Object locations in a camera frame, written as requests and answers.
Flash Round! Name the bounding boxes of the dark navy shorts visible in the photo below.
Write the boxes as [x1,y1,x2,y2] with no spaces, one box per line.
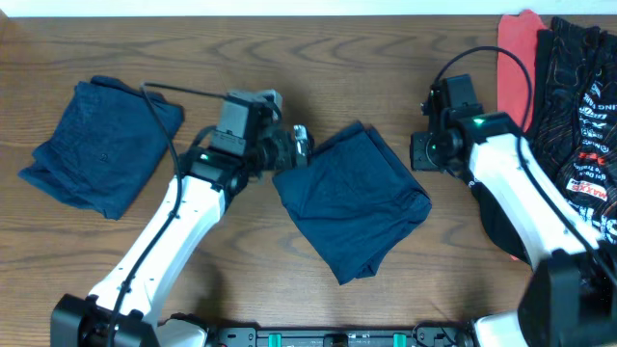
[273,121,432,284]

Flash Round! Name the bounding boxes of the navy blue garment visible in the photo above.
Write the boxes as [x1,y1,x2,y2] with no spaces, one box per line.
[18,75,184,220]

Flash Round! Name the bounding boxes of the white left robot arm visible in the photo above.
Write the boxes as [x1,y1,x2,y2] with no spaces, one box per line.
[50,124,313,346]

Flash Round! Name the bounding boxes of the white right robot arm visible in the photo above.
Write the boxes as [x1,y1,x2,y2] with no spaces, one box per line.
[410,113,616,346]

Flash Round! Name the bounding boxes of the black printed garment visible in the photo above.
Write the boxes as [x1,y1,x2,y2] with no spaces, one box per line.
[497,11,616,243]

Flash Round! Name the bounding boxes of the red orange cloth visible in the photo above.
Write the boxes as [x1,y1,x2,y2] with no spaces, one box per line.
[496,8,549,132]

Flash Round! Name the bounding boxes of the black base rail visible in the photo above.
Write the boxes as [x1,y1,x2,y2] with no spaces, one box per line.
[205,321,477,347]

